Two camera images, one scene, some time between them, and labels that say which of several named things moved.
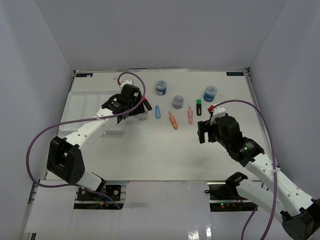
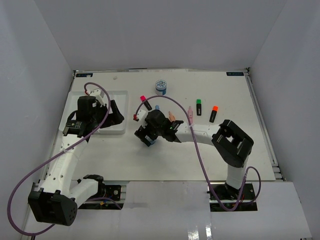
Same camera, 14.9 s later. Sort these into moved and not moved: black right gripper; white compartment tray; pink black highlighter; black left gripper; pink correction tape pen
Moved: black left gripper; black right gripper
Not moved: white compartment tray; pink correction tape pen; pink black highlighter
